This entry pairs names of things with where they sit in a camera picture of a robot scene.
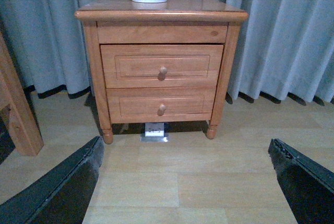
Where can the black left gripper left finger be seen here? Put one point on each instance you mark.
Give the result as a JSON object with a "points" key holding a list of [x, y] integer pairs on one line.
{"points": [[63, 194]]}

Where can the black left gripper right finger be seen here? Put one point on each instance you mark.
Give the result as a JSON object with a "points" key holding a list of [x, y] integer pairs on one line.
{"points": [[306, 185]]}

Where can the wooden drawer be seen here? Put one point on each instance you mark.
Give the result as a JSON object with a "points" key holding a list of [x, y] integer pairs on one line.
{"points": [[158, 65], [139, 105]]}

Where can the white floor socket box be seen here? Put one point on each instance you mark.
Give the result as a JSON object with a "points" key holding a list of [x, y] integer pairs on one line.
{"points": [[154, 132]]}

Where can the grey curtain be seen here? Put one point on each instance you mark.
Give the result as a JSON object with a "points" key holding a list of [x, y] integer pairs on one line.
{"points": [[285, 46]]}

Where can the wooden nightstand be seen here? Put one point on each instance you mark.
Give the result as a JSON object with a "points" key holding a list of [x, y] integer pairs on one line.
{"points": [[209, 22]]}

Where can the wooden bed frame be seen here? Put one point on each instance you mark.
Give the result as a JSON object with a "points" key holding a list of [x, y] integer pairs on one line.
{"points": [[15, 110]]}

